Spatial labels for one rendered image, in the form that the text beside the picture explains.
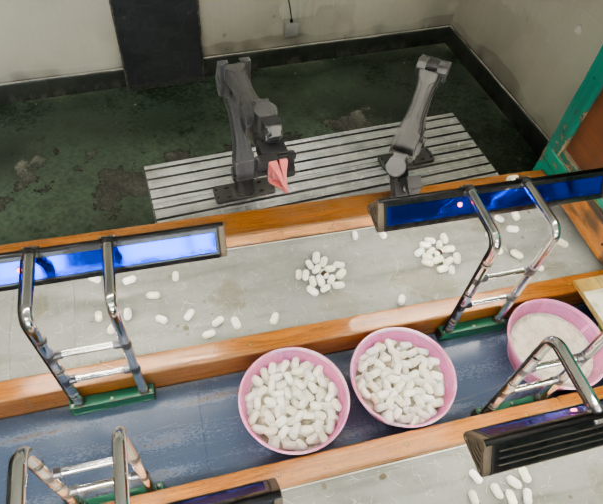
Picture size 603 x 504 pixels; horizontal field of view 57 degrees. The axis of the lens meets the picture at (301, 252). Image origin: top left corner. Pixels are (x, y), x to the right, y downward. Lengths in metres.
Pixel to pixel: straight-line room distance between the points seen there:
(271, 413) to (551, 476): 0.66
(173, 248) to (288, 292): 0.44
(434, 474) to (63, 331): 0.97
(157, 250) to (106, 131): 2.02
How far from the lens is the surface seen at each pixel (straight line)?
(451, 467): 1.41
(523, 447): 1.09
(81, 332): 1.53
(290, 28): 3.44
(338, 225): 1.68
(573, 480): 1.52
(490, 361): 1.64
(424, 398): 1.45
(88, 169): 2.99
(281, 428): 1.37
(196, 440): 1.43
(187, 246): 1.21
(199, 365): 1.42
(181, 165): 1.98
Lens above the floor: 2.03
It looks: 53 degrees down
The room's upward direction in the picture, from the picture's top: 7 degrees clockwise
